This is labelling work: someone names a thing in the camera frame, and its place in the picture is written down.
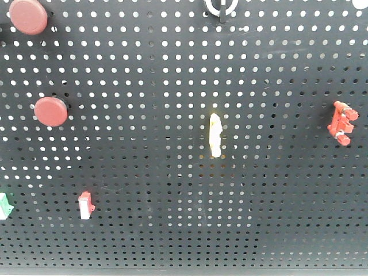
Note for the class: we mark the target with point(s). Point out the small red mushroom button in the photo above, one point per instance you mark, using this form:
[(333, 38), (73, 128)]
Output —
[(50, 111)]

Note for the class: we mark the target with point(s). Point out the large red mushroom button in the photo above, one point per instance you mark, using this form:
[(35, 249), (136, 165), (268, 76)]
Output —
[(28, 16)]

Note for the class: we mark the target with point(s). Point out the black perforated pegboard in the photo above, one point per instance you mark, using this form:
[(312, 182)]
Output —
[(140, 80)]

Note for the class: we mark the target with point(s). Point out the yellow toggle switch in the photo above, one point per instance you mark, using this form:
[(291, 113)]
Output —
[(215, 130)]

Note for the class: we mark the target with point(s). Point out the red white rocker switch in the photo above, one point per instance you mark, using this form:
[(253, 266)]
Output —
[(85, 205)]

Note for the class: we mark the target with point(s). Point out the white rotary selector switch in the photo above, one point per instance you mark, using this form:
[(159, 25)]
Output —
[(224, 9)]

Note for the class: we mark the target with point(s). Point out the red toggle switch block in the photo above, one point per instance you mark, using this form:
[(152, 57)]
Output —
[(341, 122)]

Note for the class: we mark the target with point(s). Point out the green white rocker switch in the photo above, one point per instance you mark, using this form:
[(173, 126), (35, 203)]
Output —
[(5, 207)]

